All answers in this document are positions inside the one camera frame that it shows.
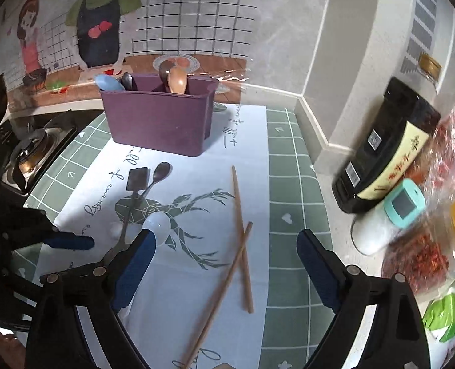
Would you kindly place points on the dark soy sauce bottle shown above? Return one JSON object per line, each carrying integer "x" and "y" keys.
{"x": 385, "y": 142}

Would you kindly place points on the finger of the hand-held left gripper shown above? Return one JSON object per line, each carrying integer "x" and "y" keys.
{"x": 71, "y": 243}

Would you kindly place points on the bag of dried chilies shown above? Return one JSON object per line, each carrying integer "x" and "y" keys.
{"x": 454, "y": 142}

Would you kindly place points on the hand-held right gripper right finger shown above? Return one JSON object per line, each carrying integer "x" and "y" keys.
{"x": 315, "y": 269}

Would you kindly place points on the white spoon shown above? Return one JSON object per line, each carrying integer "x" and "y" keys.
{"x": 156, "y": 223}

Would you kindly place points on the yellow-lidded chili flake jar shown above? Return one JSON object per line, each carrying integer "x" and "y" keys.
{"x": 419, "y": 257}

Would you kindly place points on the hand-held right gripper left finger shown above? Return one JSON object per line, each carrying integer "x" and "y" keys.
{"x": 135, "y": 273}

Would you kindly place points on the salt shaker with teal lid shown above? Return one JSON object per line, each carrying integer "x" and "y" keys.
{"x": 373, "y": 234}

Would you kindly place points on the gas burner with grate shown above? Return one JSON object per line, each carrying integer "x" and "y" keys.
{"x": 31, "y": 157}

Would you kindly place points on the green package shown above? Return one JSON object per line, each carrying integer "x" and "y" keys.
{"x": 446, "y": 315}

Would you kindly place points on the wooden chopstick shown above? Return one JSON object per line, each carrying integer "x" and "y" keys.
{"x": 219, "y": 299}
{"x": 241, "y": 219}

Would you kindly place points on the wooden spoon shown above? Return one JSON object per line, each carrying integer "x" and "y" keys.
{"x": 177, "y": 80}

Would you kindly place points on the cartoon couple wall poster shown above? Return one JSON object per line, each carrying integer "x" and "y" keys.
{"x": 212, "y": 15}

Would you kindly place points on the dark grey spoon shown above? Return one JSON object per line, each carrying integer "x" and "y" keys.
{"x": 162, "y": 172}

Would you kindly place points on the purple utensil box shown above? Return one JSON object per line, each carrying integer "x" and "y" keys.
{"x": 154, "y": 123}

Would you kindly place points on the small black spatula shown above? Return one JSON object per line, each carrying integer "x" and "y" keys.
{"x": 138, "y": 180}

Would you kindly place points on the small black spoon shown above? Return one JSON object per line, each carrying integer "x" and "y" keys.
{"x": 127, "y": 80}

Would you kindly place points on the green and white tablecloth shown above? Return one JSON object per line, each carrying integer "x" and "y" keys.
{"x": 289, "y": 161}

